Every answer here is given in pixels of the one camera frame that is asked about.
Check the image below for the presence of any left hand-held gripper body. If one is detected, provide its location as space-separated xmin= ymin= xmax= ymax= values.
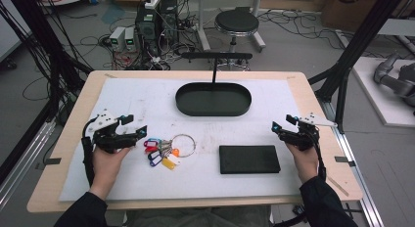
xmin=85 ymin=109 xmax=140 ymax=155

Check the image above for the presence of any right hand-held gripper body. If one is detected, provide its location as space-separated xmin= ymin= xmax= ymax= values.
xmin=279 ymin=112 xmax=339 ymax=153

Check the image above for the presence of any key ring with coloured tags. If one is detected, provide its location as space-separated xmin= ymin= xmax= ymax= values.
xmin=143 ymin=133 xmax=198 ymax=171

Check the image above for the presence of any black wallet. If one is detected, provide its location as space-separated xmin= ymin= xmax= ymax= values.
xmin=218 ymin=144 xmax=282 ymax=175

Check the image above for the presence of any black oval tray with hanger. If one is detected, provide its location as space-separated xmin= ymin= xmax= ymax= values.
xmin=174 ymin=51 xmax=254 ymax=117

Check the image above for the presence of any person's right hand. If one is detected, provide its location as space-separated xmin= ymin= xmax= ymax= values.
xmin=285 ymin=142 xmax=320 ymax=184

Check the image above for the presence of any person's left hand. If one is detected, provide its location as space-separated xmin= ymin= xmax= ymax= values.
xmin=90 ymin=144 xmax=133 ymax=193

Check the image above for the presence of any black tape strip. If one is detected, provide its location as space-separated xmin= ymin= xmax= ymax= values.
xmin=34 ymin=157 xmax=63 ymax=171
xmin=334 ymin=156 xmax=357 ymax=168

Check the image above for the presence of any white table mat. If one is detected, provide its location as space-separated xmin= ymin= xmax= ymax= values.
xmin=58 ymin=77 xmax=306 ymax=203

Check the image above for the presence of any grey bench power supply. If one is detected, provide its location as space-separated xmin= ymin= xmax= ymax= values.
xmin=109 ymin=25 xmax=127 ymax=53
xmin=123 ymin=26 xmax=139 ymax=53

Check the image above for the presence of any white platform board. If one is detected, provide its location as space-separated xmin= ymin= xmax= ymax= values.
xmin=351 ymin=56 xmax=415 ymax=129

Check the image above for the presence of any black computer tower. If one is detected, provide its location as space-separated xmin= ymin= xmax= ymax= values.
xmin=160 ymin=0 xmax=180 ymax=45
xmin=135 ymin=5 xmax=161 ymax=57

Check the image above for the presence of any black round stool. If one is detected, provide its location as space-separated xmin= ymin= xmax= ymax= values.
xmin=213 ymin=6 xmax=262 ymax=71

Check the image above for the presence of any cardboard box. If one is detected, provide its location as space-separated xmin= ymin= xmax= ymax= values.
xmin=320 ymin=0 xmax=415 ymax=33

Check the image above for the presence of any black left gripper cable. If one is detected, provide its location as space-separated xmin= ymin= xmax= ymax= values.
xmin=80 ymin=118 xmax=98 ymax=188

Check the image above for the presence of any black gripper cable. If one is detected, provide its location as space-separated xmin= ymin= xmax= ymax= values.
xmin=80 ymin=118 xmax=98 ymax=188
xmin=310 ymin=131 xmax=328 ymax=183

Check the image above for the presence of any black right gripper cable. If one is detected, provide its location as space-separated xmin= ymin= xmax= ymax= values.
xmin=310 ymin=131 xmax=328 ymax=183

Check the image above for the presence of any aluminium rail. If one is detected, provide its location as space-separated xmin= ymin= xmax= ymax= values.
xmin=317 ymin=99 xmax=387 ymax=227
xmin=0 ymin=118 xmax=57 ymax=209

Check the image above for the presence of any black metal frame post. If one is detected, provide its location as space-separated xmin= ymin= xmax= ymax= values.
xmin=307 ymin=0 xmax=409 ymax=134

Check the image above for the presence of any black metal frame with cables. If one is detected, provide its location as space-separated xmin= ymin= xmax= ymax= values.
xmin=0 ymin=0 xmax=94 ymax=186

